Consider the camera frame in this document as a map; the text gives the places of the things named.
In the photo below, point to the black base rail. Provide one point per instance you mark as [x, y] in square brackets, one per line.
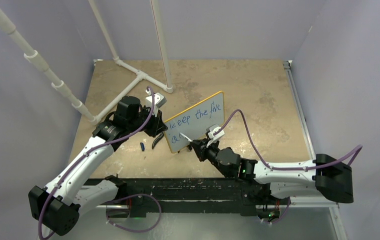
[194, 195]

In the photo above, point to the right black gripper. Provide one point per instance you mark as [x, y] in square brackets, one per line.
[201, 148]

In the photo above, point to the white marker pen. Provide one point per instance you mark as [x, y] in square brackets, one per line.
[186, 137]

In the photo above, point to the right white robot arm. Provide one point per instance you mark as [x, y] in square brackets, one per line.
[324, 175]

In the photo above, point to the right aluminium side rail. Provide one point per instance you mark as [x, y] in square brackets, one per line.
[302, 120]

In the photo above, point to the white pvc pipe frame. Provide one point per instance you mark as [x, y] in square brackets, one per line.
[26, 95]

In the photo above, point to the yellow framed whiteboard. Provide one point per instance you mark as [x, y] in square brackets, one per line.
[194, 121]

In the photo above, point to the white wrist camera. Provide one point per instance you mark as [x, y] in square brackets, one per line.
[214, 134]
[158, 101]

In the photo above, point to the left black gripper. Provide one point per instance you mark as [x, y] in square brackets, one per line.
[157, 125]

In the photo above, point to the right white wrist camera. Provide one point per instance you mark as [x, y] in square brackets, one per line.
[214, 134]

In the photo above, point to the black handled pliers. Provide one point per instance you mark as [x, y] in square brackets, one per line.
[156, 140]

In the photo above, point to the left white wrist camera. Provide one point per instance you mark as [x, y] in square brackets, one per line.
[158, 101]

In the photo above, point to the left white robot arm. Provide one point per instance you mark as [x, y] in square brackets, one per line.
[58, 205]

